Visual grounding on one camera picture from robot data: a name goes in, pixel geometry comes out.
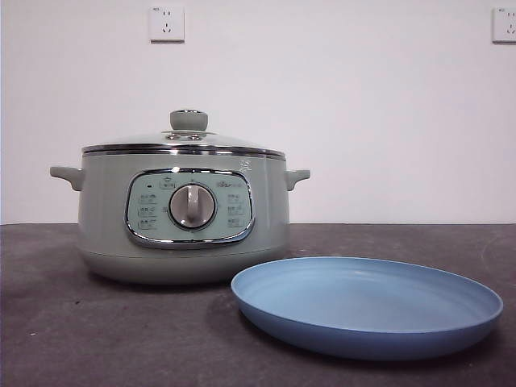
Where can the glass lid with green knob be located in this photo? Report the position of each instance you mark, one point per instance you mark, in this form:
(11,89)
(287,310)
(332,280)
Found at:
(188,119)

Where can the white wall socket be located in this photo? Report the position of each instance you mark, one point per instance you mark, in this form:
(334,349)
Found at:
(506,25)
(167,24)

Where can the pale green electric steamer pot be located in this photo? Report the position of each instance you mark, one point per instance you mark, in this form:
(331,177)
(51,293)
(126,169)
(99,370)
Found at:
(105,209)

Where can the blue round plate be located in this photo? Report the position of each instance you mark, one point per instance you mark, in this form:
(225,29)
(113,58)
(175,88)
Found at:
(363,306)

